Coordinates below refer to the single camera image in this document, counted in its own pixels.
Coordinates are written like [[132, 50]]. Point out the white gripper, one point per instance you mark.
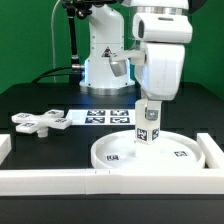
[[160, 74]]

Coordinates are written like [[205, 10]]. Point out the white round table top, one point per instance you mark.
[[121, 150]]

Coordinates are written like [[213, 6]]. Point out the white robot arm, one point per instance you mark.
[[162, 30]]

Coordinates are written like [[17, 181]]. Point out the white marker sheet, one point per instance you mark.
[[101, 116]]

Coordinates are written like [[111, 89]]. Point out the white U-shaped fence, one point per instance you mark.
[[209, 180]]

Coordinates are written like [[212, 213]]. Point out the white cross-shaped table base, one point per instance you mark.
[[30, 123]]

